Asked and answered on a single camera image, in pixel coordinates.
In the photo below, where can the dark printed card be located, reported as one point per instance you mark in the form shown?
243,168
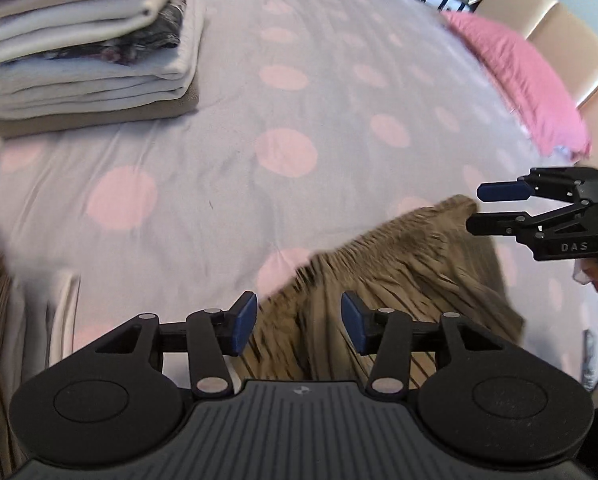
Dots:
590,360

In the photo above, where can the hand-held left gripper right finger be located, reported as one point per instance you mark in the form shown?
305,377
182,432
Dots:
355,325

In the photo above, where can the beige padded headboard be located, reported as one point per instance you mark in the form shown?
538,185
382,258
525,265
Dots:
554,15

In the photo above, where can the stack of folded clothes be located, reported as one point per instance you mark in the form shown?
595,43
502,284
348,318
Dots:
84,45

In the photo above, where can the polka dot bed sheet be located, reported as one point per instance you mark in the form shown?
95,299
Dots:
279,125

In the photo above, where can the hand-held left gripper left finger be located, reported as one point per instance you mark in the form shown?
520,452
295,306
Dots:
244,320

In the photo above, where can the pink pillow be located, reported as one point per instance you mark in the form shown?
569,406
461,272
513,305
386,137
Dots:
524,80

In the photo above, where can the olive striped skirt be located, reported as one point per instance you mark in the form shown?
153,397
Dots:
394,270

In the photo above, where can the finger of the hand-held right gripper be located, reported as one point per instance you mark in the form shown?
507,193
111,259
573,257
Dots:
504,191
499,224

